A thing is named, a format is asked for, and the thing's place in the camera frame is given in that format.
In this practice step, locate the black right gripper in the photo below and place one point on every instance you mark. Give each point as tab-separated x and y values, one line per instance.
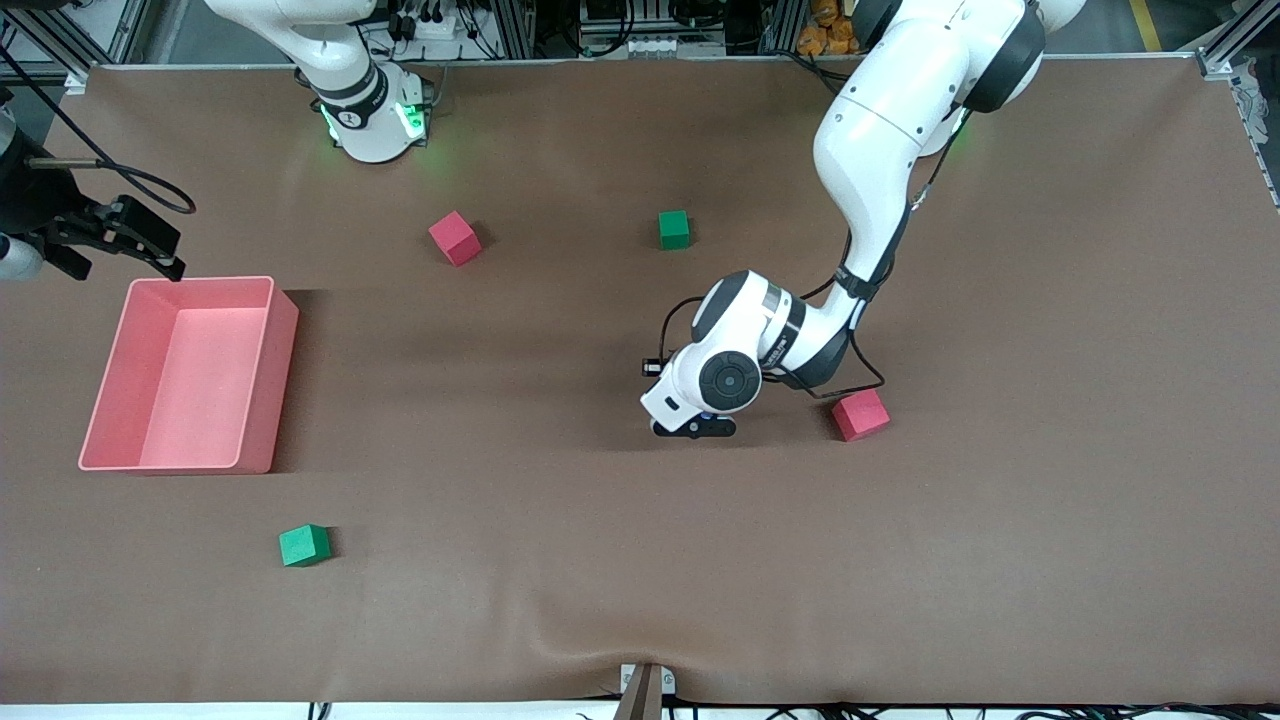
30	203

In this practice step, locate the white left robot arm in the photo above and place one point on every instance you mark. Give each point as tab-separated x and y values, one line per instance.
880	120

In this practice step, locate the pink plastic bin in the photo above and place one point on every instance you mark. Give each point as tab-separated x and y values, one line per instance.
205	370

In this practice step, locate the red foam cube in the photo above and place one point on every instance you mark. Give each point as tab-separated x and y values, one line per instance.
862	417
455	238

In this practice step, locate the green foam cube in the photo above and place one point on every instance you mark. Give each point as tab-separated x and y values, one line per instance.
304	546
674	230

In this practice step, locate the white power strip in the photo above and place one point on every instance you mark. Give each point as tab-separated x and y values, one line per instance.
425	22

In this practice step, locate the white terminal block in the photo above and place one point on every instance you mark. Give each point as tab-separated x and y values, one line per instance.
650	46

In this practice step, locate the brown table mat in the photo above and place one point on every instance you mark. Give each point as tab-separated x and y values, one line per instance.
640	560

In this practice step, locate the metal table clamp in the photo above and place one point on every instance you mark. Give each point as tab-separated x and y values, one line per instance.
648	680

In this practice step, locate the orange packaged goods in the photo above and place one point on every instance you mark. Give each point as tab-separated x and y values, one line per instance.
825	30

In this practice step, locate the aluminium frame post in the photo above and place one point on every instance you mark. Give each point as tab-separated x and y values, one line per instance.
1213	66
76	80

